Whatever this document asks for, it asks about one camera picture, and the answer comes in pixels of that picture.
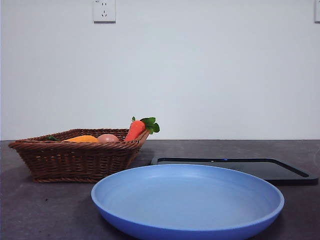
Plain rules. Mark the orange carrot with green leaves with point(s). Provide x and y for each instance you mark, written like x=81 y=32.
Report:
x=135 y=130

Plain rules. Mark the brown wicker basket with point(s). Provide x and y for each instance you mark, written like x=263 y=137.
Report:
x=75 y=160

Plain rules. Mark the white wall socket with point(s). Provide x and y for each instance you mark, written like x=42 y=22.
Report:
x=104 y=11

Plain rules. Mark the brown egg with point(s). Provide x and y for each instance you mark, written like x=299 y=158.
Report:
x=108 y=138

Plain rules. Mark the green pepper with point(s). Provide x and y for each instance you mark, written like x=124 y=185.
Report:
x=52 y=138

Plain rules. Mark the white wall plate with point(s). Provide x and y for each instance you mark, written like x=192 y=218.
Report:
x=317 y=11

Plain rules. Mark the black rectangular tray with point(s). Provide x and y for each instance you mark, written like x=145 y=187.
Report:
x=287 y=172

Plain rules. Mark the yellow-orange corn cob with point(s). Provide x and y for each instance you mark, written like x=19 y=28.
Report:
x=82 y=139

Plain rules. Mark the blue round plate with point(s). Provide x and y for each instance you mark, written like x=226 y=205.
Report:
x=187 y=200

